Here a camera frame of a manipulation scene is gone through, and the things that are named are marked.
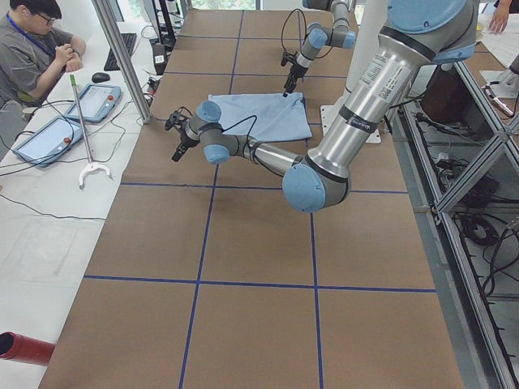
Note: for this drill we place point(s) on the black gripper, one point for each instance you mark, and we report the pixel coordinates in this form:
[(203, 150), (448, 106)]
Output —
[(293, 74), (184, 142)]

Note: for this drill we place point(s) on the light blue t-shirt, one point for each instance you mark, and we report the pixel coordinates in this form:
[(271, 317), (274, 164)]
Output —
[(271, 117)]

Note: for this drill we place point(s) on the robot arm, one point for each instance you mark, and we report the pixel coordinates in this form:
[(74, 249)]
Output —
[(414, 34), (339, 35)]

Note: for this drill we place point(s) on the metal reacher grabber tool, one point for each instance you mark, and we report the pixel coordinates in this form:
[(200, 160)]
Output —
[(92, 165)]

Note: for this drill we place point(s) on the black box with label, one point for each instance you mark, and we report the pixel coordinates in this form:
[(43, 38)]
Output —
[(160, 58)]

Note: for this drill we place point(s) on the far teach pendant tablet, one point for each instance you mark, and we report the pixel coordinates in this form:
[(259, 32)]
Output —
[(97, 101)]

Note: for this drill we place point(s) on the teach pendant tablet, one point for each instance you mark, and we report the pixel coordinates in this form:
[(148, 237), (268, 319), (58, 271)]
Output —
[(47, 144), (97, 101)]

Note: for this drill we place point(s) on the black computer mouse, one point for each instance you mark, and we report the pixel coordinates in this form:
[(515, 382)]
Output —
[(100, 77)]

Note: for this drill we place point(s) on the near teach pendant tablet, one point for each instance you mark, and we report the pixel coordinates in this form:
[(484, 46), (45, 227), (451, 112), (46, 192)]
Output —
[(47, 144)]

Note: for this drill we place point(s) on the seated person in grey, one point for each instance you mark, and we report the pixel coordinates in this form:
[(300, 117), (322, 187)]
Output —
[(34, 53)]

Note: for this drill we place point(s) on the red cylinder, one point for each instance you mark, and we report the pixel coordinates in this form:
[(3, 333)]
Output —
[(25, 349)]

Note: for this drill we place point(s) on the grey aluminium frame post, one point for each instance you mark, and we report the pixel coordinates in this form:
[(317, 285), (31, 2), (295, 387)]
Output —
[(110, 28)]

